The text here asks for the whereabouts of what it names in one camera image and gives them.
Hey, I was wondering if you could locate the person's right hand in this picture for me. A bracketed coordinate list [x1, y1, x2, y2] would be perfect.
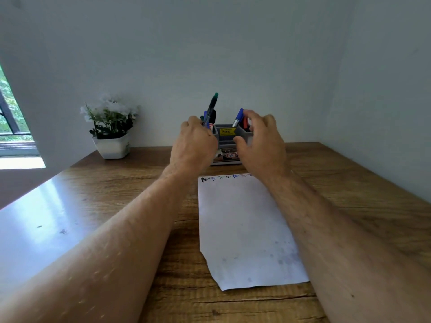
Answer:
[233, 109, 291, 186]

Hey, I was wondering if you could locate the person's left hand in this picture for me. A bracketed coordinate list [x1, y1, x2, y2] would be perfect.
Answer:
[169, 116, 219, 180]

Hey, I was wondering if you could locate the green cap slim marker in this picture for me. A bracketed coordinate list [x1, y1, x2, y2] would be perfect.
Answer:
[202, 93, 220, 127]

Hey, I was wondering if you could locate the white paper sheet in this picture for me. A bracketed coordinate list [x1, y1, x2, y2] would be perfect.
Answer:
[198, 173, 310, 292]

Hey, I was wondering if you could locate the person's left forearm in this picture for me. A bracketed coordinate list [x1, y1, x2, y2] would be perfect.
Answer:
[0, 166, 194, 323]

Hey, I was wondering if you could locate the person's right forearm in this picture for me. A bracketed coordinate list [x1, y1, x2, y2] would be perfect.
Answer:
[268, 170, 431, 323]

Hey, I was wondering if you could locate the grey white desk organizer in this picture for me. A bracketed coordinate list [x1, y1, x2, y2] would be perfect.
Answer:
[209, 123, 254, 166]

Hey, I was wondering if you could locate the white potted flower plant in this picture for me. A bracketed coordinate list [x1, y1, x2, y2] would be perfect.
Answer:
[80, 94, 139, 160]

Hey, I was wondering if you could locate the green foliage outside window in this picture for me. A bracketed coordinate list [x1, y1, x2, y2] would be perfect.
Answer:
[0, 67, 34, 142]

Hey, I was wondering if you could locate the grey window frame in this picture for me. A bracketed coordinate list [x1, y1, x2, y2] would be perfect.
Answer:
[0, 65, 40, 157]

